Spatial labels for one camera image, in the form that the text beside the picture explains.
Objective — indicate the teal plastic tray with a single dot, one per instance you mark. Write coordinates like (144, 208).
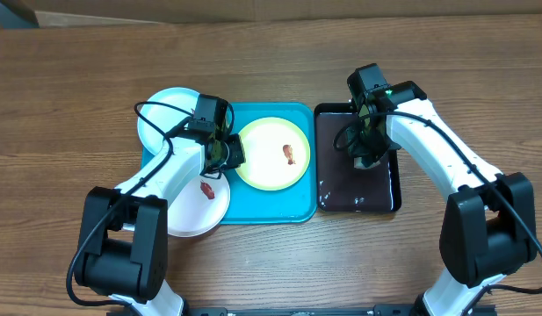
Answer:
(295, 204)

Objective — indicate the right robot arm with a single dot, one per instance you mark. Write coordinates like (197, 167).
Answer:
(488, 230)

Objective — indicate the red stain on yellow plate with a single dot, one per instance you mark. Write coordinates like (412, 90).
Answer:
(288, 152)

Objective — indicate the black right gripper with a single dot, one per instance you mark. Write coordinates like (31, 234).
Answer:
(361, 149)

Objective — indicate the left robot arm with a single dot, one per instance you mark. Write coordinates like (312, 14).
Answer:
(122, 250)

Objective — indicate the cardboard backdrop panel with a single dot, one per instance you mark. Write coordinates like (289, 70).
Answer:
(203, 11)

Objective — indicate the green sponge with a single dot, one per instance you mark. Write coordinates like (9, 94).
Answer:
(363, 163)

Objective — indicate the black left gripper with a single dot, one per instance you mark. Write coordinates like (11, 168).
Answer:
(238, 156)

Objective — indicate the yellow green plate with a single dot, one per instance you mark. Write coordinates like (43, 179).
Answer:
(266, 167)

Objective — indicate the red stain on pink plate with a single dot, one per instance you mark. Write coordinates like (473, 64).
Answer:
(207, 190)

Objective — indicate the black rectangular tray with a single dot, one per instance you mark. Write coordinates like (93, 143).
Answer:
(340, 186)

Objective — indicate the light blue plate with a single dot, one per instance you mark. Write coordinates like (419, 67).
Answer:
(164, 117)

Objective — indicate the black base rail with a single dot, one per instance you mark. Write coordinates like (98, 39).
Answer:
(377, 310)

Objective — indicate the pink plate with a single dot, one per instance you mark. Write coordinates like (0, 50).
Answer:
(192, 213)

